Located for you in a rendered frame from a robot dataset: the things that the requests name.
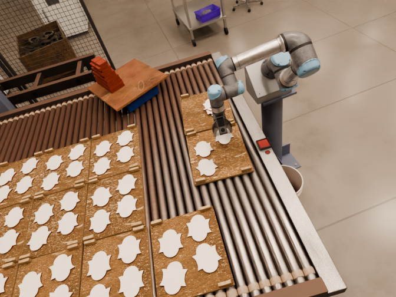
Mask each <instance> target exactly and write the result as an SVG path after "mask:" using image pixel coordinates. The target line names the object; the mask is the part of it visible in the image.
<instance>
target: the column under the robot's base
mask: <svg viewBox="0 0 396 297"><path fill-rule="evenodd" d="M294 94H297V91H296V90H295V89H294V88H293V89H292V92H291V93H287V94H285V95H282V96H280V97H277V98H274V99H272V100H269V101H266V102H264V103H261V114H262V131H263V133H264V135H265V137H267V138H268V139H269V141H270V143H271V145H272V150H273V152H274V153H275V155H276V157H277V159H278V161H279V162H280V165H286V166H291V167H293V168H295V169H297V168H299V167H301V165H300V164H299V163H298V162H297V160H296V159H295V158H294V156H293V155H292V154H291V153H290V143H289V144H286V145H284V144H283V143H282V119H283V99H284V98H286V97H289V96H292V95H294Z"/></svg>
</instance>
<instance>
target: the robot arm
mask: <svg viewBox="0 0 396 297"><path fill-rule="evenodd" d="M288 51H289V53H288ZM264 59H265V60H264ZM291 59H292V61H291V64H290V60H291ZM261 60H264V61H263V62H262V64H261V67H260V69H261V72H262V74H263V75H264V76H265V77H266V78H270V79H273V78H275V79H276V81H277V83H278V86H279V89H280V91H281V92H284V91H287V90H290V89H293V88H295V87H297V86H298V82H297V81H298V78H306V77H309V76H311V75H313V74H315V73H316V72H318V71H319V70H320V68H321V65H320V61H319V60H318V56H317V54H316V51H315V49H314V46H313V44H312V41H311V39H310V37H309V36H308V35H306V34H305V33H303V32H299V31H288V32H284V33H281V34H279V35H278V37H277V38H275V39H272V40H270V41H268V42H266V43H263V44H261V45H258V46H257V47H254V48H251V49H249V50H247V51H245V52H242V53H240V54H237V55H235V56H233V57H231V58H229V57H228V56H227V55H224V56H221V57H219V58H218V59H217V60H216V62H215V63H216V66H217V69H218V72H219V74H220V77H221V79H222V82H223V85H224V86H222V87H221V86H220V85H218V84H216V85H214V84H213V85H211V86H210V87H209V88H208V90H207V93H208V98H209V101H210V106H211V107H210V108H211V109H212V115H213V119H214V123H213V125H212V132H213V136H214V137H216V134H217V131H218V130H219V134H220V135H224V134H227V128H228V129H229V131H230V133H232V124H231V122H230V120H227V119H226V115H225V105H224V101H225V100H228V99H230V98H233V97H237V96H238V95H241V94H243V93H244V92H245V87H244V85H243V83H242V81H241V80H237V79H236V76H235V73H234V72H235V71H237V70H239V69H242V68H244V67H247V66H249V65H251V64H254V63H256V62H258V61H261Z"/></svg>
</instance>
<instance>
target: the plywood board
mask: <svg viewBox="0 0 396 297"><path fill-rule="evenodd" d="M115 73H117V74H118V75H119V77H120V78H121V79H122V81H123V83H124V85H125V86H123V87H121V88H120V89H119V90H117V91H116V92H114V93H110V92H109V91H108V90H106V89H105V88H103V87H102V86H101V85H99V84H98V83H97V82H95V83H94V84H92V85H91V86H89V87H87V89H88V90H90V91H91V92H92V93H93V94H95V95H96V96H97V97H98V98H100V99H101V100H103V101H104V102H105V103H106V104H108V105H109V106H110V107H111V108H113V109H114V110H116V111H117V112H118V111H119V110H121V109H122V108H124V107H125V106H127V105H128V104H130V103H131V102H133V101H134V100H135V99H137V98H139V97H140V96H141V95H143V94H144V93H146V92H147V91H148V90H150V89H152V88H153V87H155V86H156V85H157V84H159V83H161V82H162V81H163V80H165V79H166V78H168V75H167V74H165V73H163V72H161V71H159V70H157V69H155V68H153V67H151V66H149V65H147V64H145V63H143V62H141V61H139V60H137V59H135V58H134V59H133V60H131V61H129V62H128V63H126V64H124V65H123V66H121V67H120V68H118V69H116V70H115Z"/></svg>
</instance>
